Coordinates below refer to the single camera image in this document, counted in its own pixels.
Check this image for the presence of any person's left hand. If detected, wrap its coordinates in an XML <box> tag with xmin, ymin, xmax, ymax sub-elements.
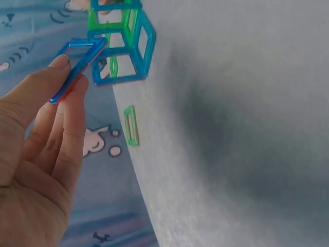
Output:
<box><xmin>0</xmin><ymin>55</ymin><xmax>89</xmax><ymax>247</ymax></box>

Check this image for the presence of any green square magnetic tile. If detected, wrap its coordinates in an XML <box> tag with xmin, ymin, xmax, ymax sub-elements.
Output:
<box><xmin>123</xmin><ymin>104</ymin><xmax>140</xmax><ymax>147</ymax></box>
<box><xmin>109</xmin><ymin>55</ymin><xmax>120</xmax><ymax>79</ymax></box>
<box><xmin>87</xmin><ymin>9</ymin><xmax>129</xmax><ymax>33</ymax></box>

